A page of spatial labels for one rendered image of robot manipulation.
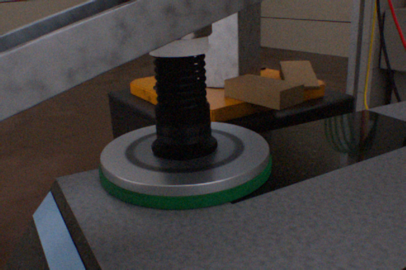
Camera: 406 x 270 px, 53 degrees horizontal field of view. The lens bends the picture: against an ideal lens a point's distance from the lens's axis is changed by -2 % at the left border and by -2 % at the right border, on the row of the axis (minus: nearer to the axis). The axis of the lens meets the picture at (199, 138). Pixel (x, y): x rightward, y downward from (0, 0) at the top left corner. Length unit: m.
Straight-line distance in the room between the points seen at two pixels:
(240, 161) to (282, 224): 0.10
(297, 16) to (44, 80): 6.59
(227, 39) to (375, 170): 0.79
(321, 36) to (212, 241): 6.31
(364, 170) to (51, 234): 0.38
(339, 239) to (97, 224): 0.24
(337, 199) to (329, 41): 6.13
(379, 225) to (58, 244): 0.32
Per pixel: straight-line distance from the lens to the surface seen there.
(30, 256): 0.51
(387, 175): 0.54
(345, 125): 0.70
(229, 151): 0.51
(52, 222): 0.50
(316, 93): 1.32
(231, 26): 1.23
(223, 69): 1.26
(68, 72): 0.38
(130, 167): 0.49
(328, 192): 0.48
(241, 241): 0.39
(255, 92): 1.10
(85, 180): 0.53
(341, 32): 6.43
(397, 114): 0.78
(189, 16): 0.43
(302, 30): 6.85
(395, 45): 3.51
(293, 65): 1.41
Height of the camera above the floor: 1.09
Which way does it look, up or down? 21 degrees down
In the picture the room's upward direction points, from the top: 3 degrees counter-clockwise
